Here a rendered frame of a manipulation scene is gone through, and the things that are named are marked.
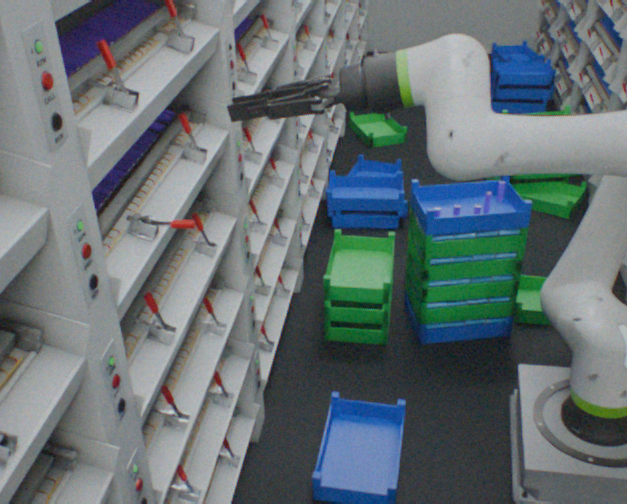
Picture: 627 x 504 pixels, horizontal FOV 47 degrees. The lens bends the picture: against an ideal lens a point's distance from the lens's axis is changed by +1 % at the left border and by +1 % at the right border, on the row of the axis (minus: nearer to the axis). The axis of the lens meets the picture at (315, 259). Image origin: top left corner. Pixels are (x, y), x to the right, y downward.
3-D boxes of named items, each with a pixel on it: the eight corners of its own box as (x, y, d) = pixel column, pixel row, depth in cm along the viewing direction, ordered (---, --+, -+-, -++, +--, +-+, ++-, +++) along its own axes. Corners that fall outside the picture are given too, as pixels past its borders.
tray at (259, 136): (288, 117, 215) (300, 74, 207) (242, 213, 164) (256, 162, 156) (223, 95, 214) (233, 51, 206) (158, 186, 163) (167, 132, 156)
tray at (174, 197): (225, 150, 145) (234, 107, 140) (112, 334, 95) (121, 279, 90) (130, 118, 145) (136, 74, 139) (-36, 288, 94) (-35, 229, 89)
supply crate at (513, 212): (504, 195, 222) (507, 172, 218) (528, 227, 205) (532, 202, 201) (409, 202, 219) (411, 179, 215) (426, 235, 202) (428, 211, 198)
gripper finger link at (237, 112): (270, 114, 121) (270, 116, 121) (232, 121, 123) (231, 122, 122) (266, 97, 120) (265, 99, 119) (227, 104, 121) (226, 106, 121)
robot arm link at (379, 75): (396, 38, 117) (394, 55, 110) (408, 105, 123) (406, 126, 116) (360, 45, 119) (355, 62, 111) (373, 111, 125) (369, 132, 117)
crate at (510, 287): (495, 260, 235) (498, 239, 231) (517, 295, 218) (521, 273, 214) (406, 267, 232) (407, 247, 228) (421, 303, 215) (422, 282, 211)
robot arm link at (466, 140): (625, 124, 122) (663, 92, 111) (636, 188, 119) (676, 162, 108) (416, 126, 117) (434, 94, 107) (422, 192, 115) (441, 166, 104)
